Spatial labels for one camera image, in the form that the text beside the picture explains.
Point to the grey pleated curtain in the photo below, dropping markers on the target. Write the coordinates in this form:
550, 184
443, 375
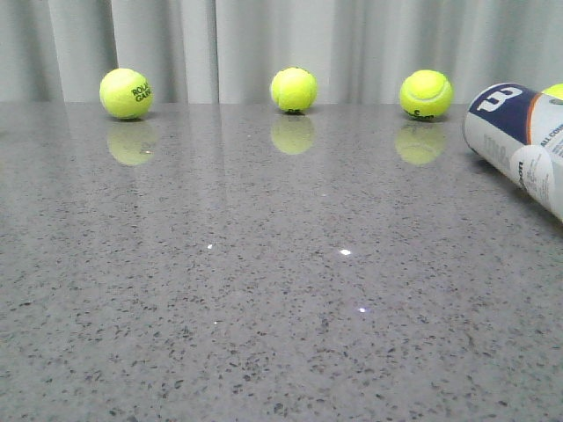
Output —
206, 52

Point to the white blue Wilson tennis can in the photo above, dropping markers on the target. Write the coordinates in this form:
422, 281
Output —
519, 132

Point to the yellow tennis ball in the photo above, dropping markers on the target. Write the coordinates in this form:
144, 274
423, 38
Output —
555, 91
125, 94
294, 89
426, 94

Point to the middle yellow tennis ball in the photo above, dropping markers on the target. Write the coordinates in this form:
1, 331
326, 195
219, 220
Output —
294, 89

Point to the far right yellow tennis ball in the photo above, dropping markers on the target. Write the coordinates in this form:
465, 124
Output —
555, 91

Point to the left yellow tennis ball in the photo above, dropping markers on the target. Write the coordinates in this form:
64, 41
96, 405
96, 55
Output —
125, 94

